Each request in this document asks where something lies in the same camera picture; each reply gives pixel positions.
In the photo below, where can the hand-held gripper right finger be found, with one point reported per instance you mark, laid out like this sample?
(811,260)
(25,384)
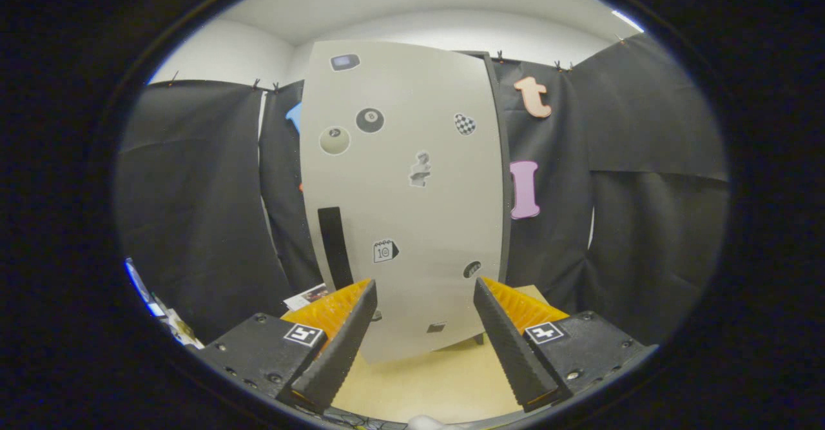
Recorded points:
(512,352)

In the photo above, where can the blue and white clutter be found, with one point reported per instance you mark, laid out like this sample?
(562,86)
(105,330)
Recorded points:
(174,327)

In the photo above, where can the grey shoe cabinet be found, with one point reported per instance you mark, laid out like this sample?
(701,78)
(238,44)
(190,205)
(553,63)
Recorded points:
(506,191)

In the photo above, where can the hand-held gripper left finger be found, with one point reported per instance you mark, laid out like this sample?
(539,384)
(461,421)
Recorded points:
(341,352)

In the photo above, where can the black backdrop cloth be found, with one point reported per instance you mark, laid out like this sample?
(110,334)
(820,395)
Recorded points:
(644,224)

